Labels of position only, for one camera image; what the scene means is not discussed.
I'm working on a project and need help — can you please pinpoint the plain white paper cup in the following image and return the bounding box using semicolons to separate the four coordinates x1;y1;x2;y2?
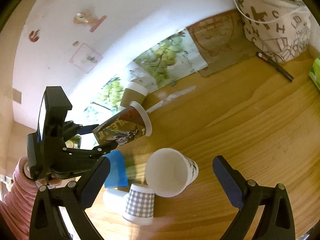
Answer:
103;189;129;213

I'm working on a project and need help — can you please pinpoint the white paper cup upright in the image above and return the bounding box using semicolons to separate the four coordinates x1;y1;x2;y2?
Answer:
145;148;199;198

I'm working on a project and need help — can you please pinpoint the green tissue pack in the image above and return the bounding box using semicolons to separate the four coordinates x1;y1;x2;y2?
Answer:
309;56;320;90

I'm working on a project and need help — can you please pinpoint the brown kraft paper cup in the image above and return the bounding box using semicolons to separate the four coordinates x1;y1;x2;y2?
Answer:
120;82;149;107

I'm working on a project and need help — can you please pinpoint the pink sleeved forearm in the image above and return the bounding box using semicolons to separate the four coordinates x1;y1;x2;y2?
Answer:
1;157;38;239

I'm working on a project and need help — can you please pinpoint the dark printed paper cup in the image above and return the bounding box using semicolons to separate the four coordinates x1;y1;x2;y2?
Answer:
93;101;152;146

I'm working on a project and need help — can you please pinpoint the black pen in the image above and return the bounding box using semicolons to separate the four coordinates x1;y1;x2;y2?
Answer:
256;51;294;82

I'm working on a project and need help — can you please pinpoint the letter print storage bag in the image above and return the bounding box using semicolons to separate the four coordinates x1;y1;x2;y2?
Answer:
234;0;311;63

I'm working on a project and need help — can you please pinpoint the grey checkered paper cup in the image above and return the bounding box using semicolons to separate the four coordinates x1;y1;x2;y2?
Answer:
123;184;155;225

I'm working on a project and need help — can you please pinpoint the blue paper cup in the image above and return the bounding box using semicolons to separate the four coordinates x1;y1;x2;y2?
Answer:
104;150;128;188

